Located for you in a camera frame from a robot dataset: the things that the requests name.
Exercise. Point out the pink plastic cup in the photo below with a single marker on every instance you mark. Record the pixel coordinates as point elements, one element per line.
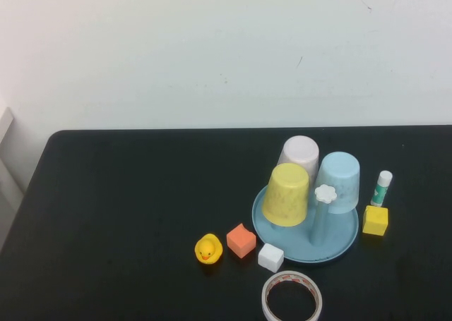
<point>300,150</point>

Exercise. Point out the yellow plastic cup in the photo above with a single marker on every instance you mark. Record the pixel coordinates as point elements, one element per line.
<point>286,197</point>

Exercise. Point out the white green glue stick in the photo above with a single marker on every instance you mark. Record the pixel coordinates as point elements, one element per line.
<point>380,190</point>

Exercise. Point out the light blue plastic cup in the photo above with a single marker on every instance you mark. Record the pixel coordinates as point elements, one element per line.
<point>340,180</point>

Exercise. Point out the light blue cup stand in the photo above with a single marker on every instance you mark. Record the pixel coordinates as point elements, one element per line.
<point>300,245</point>

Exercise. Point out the white tape roll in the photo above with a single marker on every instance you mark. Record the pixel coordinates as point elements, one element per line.
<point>272,287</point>

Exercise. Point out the yellow rubber duck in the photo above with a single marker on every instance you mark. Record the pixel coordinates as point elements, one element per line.
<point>208,250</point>

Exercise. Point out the orange foam cube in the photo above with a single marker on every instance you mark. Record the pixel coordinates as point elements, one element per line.
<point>240,241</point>

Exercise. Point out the yellow foam cube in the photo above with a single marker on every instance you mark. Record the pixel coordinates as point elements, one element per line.
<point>375,220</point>

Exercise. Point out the white foam cube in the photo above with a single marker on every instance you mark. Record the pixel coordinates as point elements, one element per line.
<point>270,257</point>

